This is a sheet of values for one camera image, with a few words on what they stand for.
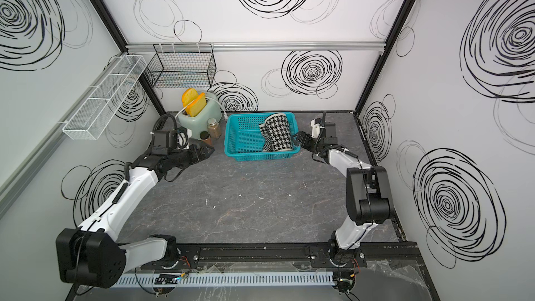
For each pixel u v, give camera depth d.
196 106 0.96
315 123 0.87
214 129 1.04
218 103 1.05
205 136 0.99
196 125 0.97
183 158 0.69
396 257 0.75
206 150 0.74
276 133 0.99
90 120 0.72
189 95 0.98
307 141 0.83
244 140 1.07
